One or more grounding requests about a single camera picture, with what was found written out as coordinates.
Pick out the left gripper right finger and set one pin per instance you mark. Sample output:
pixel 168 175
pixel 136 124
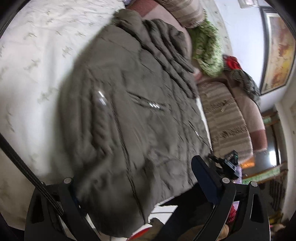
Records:
pixel 208 203

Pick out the green white patterned blanket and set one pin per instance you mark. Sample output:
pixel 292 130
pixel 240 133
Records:
pixel 206 48

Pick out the framed wall picture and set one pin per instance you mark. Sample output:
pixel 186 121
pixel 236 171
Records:
pixel 279 51

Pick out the white leaf-print bed sheet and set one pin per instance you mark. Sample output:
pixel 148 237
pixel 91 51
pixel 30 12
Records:
pixel 39 49

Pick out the pink bed blanket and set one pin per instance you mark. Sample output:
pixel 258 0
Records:
pixel 150 10

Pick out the red cloth item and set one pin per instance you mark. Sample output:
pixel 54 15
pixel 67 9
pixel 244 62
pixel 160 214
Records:
pixel 230 63

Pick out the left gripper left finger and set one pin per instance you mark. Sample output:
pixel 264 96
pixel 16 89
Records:
pixel 43 221

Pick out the olive quilted puffer jacket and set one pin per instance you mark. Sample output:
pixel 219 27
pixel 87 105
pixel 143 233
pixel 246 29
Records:
pixel 130 122

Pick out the dark checked garment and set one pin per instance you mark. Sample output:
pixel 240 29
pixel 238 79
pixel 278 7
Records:
pixel 247 84

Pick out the striped floral folded quilt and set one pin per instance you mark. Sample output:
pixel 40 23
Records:
pixel 189 13

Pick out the striped floral cushion at right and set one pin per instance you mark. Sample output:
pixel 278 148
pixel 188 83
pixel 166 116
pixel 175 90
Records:
pixel 234 120

